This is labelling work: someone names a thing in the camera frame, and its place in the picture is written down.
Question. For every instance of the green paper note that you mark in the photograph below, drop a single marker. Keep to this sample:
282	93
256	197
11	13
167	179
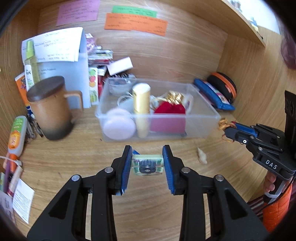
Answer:
134	11

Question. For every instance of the blue zipper pouch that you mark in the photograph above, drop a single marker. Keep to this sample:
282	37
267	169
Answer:
217	99

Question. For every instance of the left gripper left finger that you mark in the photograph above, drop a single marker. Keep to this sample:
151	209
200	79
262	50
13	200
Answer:
64	218

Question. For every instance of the pink paper note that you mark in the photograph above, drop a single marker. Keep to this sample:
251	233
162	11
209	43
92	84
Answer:
77	11

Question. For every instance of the orange box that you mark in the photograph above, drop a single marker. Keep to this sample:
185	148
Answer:
21	84

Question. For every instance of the beige spiral seashell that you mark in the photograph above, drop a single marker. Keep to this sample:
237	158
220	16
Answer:
202	157

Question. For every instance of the orange and white tube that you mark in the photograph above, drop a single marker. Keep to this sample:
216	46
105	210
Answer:
17	137

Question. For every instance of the red and gold gift pouch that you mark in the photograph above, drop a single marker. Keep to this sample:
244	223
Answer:
169	114

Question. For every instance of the white folded paper sheet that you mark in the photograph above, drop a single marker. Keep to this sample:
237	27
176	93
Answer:
63	53

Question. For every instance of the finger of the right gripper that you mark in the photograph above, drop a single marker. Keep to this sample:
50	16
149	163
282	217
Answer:
270	145
246	129

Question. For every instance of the small green card packet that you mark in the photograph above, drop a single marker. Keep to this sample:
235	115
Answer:
143	165

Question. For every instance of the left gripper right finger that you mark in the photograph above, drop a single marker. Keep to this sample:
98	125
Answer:
231	218

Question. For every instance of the fruit pattern box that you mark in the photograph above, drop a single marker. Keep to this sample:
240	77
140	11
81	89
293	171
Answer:
93	85

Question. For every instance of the white small box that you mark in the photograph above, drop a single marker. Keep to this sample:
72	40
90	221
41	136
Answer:
119	66

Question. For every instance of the orange paper note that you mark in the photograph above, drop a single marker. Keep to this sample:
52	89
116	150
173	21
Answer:
129	22

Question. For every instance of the brown ceramic lidded mug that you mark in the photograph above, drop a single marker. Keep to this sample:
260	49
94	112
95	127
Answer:
48	99

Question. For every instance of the white leaflet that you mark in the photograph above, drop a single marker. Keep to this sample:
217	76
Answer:
22	200

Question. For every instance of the yellow sunscreen bottle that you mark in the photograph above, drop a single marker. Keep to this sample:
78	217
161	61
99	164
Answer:
141	100

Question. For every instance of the wooden shelf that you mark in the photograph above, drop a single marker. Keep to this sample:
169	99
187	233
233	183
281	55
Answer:
238	25

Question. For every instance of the pink round compact case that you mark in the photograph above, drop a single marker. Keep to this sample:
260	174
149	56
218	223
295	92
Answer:
119	124

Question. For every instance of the green spray bottle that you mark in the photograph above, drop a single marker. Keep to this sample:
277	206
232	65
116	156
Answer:
31	66

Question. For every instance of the cream jelly cup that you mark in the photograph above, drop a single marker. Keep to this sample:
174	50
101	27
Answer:
188	102

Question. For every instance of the clear plastic storage box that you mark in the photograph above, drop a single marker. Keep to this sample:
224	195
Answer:
132	109

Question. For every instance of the orange sleeve forearm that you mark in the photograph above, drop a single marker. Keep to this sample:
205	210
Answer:
274	214

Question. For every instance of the person's right hand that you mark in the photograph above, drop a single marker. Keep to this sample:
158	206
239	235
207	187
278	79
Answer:
268	184

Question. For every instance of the black orange round case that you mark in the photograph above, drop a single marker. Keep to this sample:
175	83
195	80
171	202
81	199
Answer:
224	84

